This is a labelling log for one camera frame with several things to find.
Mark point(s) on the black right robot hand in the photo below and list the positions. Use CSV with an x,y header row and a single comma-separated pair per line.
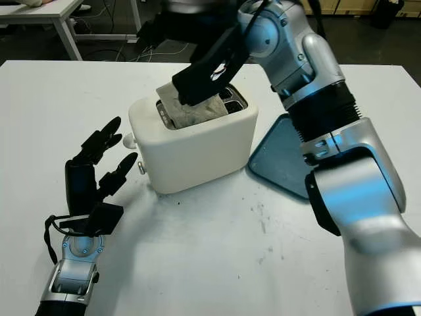
x,y
177,29

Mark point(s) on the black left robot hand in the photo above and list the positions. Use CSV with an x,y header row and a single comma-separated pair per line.
x,y
80,184

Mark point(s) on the white bread slice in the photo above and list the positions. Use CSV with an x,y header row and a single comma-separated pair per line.
x,y
197,113

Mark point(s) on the white two-slot toaster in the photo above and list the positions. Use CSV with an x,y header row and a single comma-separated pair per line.
x,y
197,158

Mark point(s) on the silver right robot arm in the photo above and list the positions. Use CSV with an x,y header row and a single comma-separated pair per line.
x,y
361,197

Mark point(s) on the blue plastic tray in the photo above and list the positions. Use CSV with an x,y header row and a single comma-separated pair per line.
x,y
279,164

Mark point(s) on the white office desk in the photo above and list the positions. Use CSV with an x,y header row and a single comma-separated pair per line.
x,y
49,10

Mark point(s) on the person in beige shirt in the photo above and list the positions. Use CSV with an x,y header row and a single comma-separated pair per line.
x,y
31,2

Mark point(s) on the wooden crates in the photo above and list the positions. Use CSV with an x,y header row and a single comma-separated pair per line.
x,y
329,6

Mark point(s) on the black waste bin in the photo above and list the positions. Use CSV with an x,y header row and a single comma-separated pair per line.
x,y
388,13

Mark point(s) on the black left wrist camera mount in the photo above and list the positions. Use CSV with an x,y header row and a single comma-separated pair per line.
x,y
105,217

